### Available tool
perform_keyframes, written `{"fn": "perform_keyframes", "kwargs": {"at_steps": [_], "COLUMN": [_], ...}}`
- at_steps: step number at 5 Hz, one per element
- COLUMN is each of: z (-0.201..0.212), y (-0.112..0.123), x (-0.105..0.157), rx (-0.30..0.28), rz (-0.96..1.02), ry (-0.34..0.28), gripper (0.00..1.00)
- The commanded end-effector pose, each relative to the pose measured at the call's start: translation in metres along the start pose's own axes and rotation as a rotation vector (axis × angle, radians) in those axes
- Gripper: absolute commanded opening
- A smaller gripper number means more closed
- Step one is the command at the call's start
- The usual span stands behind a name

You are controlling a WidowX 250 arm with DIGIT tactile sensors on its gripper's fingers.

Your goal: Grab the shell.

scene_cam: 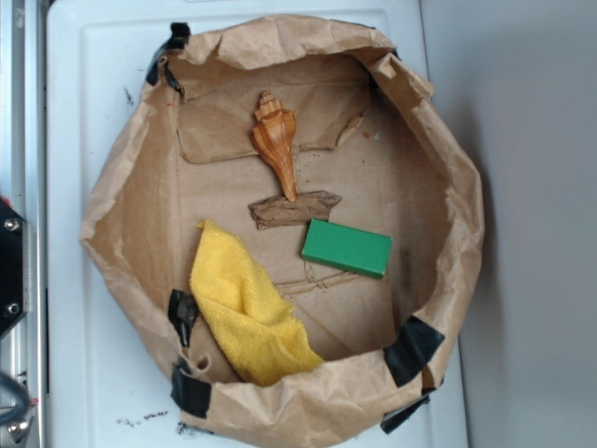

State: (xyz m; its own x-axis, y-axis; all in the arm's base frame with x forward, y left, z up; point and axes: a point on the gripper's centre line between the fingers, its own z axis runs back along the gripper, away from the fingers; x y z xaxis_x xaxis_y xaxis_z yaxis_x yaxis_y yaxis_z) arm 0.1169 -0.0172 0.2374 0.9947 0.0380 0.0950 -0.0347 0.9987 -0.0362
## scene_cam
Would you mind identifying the aluminium frame rail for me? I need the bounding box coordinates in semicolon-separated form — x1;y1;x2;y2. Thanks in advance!
1;1;51;447

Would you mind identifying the brown paper bag tray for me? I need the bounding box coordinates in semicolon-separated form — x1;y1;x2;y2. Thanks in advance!
80;15;485;447

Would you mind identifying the brown wood piece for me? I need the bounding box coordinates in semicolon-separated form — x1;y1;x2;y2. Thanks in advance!
248;190;342;231

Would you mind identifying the yellow microfiber cloth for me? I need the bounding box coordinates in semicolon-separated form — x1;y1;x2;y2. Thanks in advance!
189;219;324;386

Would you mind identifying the orange conch shell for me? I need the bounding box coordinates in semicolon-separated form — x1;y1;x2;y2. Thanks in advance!
251;91;298;203

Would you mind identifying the green rectangular block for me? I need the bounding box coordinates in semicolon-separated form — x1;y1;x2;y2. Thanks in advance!
301;219;393;279

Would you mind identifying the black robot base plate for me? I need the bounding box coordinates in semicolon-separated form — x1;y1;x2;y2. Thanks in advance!
0;198;25;339

